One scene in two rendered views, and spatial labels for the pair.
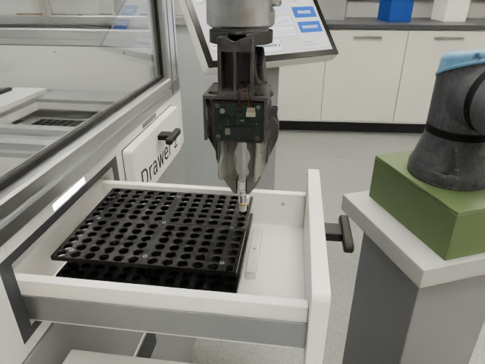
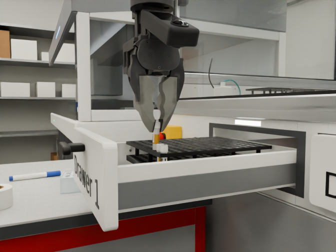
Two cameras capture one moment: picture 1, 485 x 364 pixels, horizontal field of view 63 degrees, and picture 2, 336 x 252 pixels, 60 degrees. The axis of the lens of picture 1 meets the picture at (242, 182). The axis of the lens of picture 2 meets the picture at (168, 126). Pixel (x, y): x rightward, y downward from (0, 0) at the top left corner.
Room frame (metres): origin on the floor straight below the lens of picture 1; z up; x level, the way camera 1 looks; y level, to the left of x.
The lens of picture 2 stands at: (0.90, -0.24, 0.97)
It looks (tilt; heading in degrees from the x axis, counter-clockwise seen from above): 4 degrees down; 148
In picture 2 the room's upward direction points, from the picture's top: straight up
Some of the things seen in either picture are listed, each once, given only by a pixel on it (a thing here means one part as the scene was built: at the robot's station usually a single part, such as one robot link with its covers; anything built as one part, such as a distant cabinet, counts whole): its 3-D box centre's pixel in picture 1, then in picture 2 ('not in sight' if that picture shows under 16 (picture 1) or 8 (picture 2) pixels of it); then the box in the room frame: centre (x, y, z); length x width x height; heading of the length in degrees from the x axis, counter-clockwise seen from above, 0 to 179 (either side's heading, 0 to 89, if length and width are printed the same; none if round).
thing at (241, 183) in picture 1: (242, 196); (156, 135); (0.48, 0.00, 0.92); 0.01 x 0.01 x 0.05
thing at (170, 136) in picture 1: (167, 136); not in sight; (0.78, 0.15, 0.91); 0.07 x 0.04 x 0.01; 172
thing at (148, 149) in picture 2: (239, 230); (145, 147); (0.44, 0.00, 0.90); 0.18 x 0.02 x 0.01; 172
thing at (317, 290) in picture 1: (312, 250); (89, 165); (0.43, -0.09, 0.87); 0.29 x 0.02 x 0.11; 172
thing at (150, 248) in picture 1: (166, 242); (194, 159); (0.45, 0.11, 0.87); 0.22 x 0.18 x 0.06; 82
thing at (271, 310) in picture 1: (159, 244); (198, 161); (0.45, 0.11, 0.86); 0.40 x 0.26 x 0.06; 82
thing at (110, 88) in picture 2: not in sight; (136, 85); (-1.18, 0.79, 1.13); 1.78 x 1.14 x 0.45; 172
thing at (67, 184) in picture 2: not in sight; (87, 180); (0.15, -0.02, 0.78); 0.12 x 0.08 x 0.04; 71
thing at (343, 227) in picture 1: (335, 232); (72, 147); (0.42, -0.12, 0.91); 0.07 x 0.04 x 0.01; 172
